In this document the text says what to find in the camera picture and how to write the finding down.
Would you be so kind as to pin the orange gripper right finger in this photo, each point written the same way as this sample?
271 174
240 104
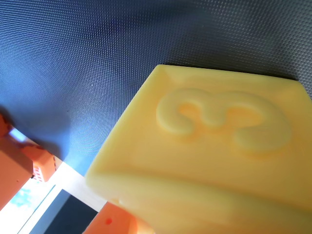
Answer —
114 220

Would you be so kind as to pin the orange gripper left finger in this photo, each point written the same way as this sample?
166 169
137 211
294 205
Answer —
14 161

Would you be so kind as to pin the yellow number block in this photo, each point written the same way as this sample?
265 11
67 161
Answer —
207 156

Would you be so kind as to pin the dark grey table mat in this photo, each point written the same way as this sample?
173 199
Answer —
97 53

